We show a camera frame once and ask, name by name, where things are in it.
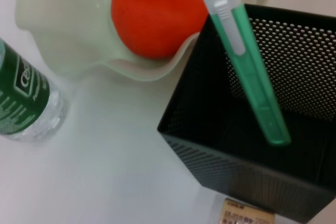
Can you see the black mesh pen holder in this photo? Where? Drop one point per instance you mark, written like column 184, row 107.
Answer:
column 210, row 140

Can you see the green utility knife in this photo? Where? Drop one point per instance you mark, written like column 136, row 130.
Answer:
column 252, row 77

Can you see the red-orange orange fruit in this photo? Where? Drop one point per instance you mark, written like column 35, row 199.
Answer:
column 155, row 19

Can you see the beige eraser with barcode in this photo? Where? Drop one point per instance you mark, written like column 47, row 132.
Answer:
column 246, row 213

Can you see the pale green glass fruit bowl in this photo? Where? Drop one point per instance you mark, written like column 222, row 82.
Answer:
column 78, row 24

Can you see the clear green-label water bottle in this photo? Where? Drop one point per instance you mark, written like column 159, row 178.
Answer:
column 21, row 98

